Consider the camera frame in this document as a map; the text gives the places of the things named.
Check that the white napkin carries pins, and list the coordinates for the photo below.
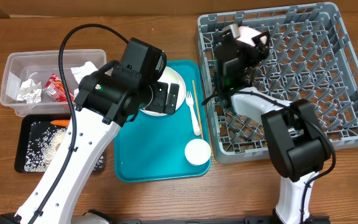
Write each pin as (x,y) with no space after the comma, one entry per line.
(80,72)

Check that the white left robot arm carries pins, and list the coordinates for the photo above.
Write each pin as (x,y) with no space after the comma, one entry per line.
(107,99)

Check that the teal plastic tray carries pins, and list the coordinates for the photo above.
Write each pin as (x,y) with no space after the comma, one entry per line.
(153,147)

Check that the pink plastic fork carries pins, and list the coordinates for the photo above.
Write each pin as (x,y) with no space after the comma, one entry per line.
(190,104)

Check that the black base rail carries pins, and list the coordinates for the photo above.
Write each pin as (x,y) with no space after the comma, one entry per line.
(94,216)

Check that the wooden chopstick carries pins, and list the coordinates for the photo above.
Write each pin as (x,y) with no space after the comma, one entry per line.
(198,109)

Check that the red snack wrapper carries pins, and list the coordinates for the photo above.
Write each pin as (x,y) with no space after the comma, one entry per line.
(54,88)

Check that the black tray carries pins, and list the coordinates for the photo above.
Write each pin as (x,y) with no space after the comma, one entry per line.
(24,136)

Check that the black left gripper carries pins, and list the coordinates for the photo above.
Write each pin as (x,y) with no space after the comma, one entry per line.
(160,104)

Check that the spilled rice pile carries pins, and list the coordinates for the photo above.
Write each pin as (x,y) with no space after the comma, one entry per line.
(44,140)

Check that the grey dishwasher rack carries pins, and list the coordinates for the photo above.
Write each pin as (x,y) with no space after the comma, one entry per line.
(311,57)

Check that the orange carrot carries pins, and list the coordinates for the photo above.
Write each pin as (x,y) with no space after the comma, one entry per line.
(61,122)

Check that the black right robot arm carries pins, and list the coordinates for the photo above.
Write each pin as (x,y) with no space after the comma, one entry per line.
(297,145)

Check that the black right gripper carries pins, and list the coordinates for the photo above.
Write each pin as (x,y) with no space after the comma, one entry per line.
(252,50)

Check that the clear plastic bin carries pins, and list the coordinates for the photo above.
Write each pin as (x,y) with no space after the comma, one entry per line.
(39,66)

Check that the white paper cup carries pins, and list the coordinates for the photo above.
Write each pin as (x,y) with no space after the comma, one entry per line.
(197,152)

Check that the white bowl on plate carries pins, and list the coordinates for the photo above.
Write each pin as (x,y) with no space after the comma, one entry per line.
(169,76)

